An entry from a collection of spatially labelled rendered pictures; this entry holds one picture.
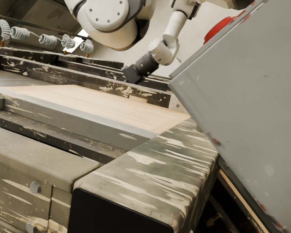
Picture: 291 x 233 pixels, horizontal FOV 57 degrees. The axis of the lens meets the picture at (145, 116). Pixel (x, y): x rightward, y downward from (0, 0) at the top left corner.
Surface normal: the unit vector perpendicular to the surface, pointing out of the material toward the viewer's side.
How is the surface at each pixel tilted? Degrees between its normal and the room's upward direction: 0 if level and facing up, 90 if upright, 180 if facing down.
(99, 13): 90
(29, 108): 90
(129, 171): 51
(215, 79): 90
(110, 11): 90
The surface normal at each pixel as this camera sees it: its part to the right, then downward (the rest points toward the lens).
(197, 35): -0.33, 0.09
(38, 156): 0.18, -0.96
